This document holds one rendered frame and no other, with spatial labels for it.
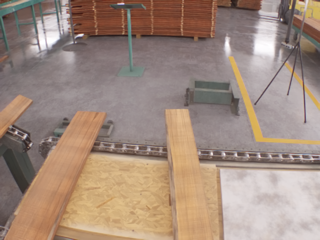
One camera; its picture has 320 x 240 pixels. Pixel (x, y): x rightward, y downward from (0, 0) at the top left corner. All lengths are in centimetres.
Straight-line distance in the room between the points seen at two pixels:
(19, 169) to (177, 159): 114
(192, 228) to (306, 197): 60
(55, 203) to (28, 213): 13
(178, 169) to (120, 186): 28
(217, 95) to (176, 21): 314
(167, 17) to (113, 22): 131
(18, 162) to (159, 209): 109
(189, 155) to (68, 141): 66
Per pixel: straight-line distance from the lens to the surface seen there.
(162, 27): 607
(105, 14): 630
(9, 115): 175
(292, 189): 131
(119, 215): 110
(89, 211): 113
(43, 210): 114
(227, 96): 327
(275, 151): 151
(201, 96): 324
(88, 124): 153
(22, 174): 192
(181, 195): 110
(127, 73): 425
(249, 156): 141
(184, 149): 131
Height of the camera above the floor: 174
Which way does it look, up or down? 35 degrees down
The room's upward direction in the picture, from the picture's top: straight up
